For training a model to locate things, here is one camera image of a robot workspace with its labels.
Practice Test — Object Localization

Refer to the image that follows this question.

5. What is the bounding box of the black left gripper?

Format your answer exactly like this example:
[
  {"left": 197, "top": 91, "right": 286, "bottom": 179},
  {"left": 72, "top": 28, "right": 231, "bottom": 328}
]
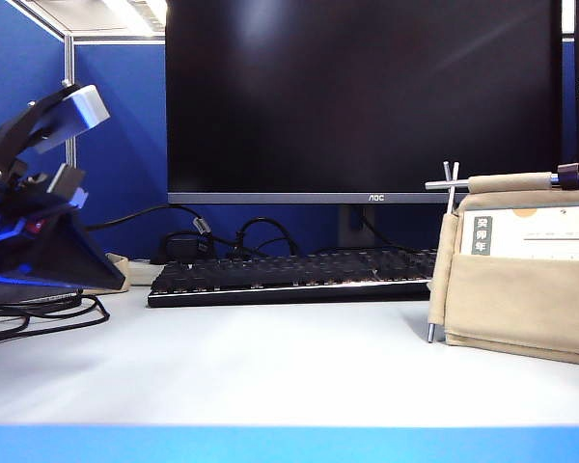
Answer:
[{"left": 0, "top": 144, "right": 126, "bottom": 293}]

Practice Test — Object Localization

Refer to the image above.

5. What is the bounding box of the beige fabric calendar stand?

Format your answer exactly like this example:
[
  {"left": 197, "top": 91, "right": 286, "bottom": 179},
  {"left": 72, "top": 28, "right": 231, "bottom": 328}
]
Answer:
[{"left": 424, "top": 161, "right": 579, "bottom": 368}]

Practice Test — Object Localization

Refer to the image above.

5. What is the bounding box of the white calendar page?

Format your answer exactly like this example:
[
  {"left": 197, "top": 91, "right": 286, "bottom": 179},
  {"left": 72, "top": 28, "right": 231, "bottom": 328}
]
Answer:
[{"left": 457, "top": 204, "right": 579, "bottom": 262}]

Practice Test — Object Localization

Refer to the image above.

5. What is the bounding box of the grey power adapter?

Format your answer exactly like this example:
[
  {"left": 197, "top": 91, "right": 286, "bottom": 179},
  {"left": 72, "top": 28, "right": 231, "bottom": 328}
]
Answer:
[{"left": 0, "top": 284, "right": 82, "bottom": 306}]

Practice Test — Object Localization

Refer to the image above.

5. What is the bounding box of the beige cloth pouch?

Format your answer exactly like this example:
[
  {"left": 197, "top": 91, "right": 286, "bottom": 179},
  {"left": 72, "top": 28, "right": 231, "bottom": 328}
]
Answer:
[{"left": 103, "top": 252, "right": 131, "bottom": 293}]

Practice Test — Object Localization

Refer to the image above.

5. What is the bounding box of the white power strip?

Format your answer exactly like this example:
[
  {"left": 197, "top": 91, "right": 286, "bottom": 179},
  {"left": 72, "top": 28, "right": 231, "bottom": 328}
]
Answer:
[{"left": 127, "top": 258, "right": 168, "bottom": 286}]

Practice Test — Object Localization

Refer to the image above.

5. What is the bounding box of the black plug block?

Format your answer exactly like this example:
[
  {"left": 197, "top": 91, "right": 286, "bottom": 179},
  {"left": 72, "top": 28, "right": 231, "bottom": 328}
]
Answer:
[{"left": 159, "top": 232, "right": 209, "bottom": 265}]

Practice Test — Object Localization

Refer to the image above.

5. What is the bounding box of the black computer keyboard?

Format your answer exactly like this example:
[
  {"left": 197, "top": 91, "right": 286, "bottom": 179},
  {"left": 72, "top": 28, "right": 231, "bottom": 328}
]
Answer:
[{"left": 147, "top": 247, "right": 438, "bottom": 309}]

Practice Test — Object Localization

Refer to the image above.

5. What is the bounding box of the black AOC monitor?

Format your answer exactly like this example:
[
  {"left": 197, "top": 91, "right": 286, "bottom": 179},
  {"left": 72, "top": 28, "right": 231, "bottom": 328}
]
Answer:
[{"left": 165, "top": 0, "right": 564, "bottom": 248}]

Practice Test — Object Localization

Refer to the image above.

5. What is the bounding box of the coiled black cable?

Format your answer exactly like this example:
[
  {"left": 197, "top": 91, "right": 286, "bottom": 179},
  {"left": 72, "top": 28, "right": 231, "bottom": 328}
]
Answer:
[{"left": 0, "top": 292, "right": 111, "bottom": 349}]

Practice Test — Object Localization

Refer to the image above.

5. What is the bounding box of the grey aluminium partition post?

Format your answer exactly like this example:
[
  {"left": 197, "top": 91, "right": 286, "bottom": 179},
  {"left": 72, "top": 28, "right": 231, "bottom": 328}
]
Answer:
[{"left": 63, "top": 33, "right": 76, "bottom": 168}]

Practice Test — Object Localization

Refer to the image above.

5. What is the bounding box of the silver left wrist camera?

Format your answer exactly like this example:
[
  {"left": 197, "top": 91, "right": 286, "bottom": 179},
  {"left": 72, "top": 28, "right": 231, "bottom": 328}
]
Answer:
[{"left": 26, "top": 84, "right": 111, "bottom": 156}]

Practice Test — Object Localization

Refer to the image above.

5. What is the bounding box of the looped black cable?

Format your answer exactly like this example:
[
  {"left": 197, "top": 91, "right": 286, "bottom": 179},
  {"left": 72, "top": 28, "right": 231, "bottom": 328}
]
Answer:
[{"left": 229, "top": 216, "right": 301, "bottom": 259}]

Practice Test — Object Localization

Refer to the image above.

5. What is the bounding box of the black monitor cable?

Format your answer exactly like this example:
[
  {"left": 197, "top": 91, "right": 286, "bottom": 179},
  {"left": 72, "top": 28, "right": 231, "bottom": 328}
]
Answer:
[{"left": 359, "top": 209, "right": 401, "bottom": 250}]

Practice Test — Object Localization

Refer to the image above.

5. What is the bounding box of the dark brown binding strap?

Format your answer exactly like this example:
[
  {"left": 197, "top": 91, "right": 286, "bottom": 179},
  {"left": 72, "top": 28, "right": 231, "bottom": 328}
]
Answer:
[{"left": 557, "top": 162, "right": 579, "bottom": 191}]

